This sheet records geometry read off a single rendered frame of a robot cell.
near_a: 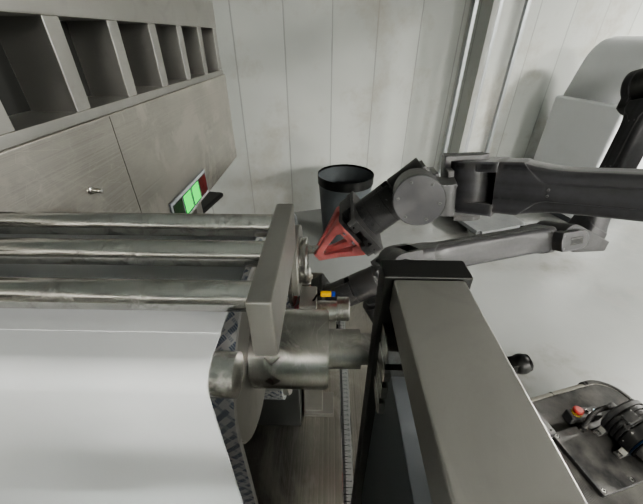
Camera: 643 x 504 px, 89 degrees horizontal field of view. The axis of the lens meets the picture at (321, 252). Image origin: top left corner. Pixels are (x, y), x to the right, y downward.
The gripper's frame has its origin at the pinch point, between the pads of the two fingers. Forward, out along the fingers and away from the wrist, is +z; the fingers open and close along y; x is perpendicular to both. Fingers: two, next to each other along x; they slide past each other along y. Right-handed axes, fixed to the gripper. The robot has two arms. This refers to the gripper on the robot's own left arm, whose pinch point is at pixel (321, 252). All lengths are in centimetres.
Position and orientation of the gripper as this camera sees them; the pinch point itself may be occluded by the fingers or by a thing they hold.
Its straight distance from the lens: 51.8
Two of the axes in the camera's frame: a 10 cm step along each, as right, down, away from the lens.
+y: 0.6, -5.3, 8.5
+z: -7.5, 5.4, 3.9
